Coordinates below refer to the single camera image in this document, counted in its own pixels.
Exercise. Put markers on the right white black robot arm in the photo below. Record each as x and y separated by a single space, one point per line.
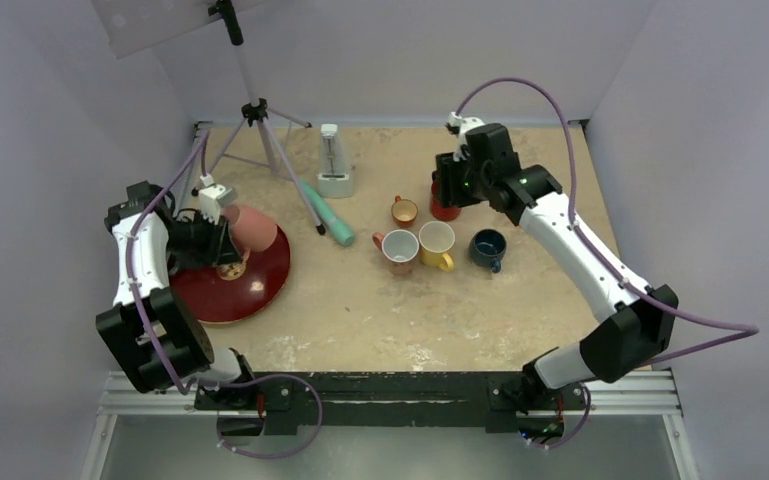
631 328

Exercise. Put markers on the pink mug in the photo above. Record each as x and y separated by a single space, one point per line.
251 230

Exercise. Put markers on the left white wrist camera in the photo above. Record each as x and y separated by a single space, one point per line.
213 199

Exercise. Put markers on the white perforated board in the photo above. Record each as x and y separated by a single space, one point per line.
135 25

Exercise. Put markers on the aluminium frame rail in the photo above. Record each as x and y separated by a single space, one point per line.
634 431

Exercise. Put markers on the yellow mug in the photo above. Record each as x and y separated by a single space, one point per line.
437 239

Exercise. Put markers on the silver tripod stand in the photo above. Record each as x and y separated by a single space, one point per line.
257 112

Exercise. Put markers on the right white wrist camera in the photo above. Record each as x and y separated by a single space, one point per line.
458 125

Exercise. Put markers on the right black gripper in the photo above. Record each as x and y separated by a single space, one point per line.
448 167

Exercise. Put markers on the red round tray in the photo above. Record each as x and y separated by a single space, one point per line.
233 292

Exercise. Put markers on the small orange mug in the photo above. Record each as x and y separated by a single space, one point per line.
404 212

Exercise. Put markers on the red mug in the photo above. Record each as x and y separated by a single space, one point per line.
438 211

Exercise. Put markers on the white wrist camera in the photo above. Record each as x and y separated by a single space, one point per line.
213 199
458 125

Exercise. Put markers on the blue white mug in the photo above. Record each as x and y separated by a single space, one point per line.
487 249

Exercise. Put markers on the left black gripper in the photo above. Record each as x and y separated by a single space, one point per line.
220 248

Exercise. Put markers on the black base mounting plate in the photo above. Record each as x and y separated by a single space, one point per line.
490 400

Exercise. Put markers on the salmon mug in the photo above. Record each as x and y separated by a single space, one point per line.
400 248

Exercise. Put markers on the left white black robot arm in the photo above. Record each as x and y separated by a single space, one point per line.
154 337

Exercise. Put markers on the white metronome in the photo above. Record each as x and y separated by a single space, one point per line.
336 176

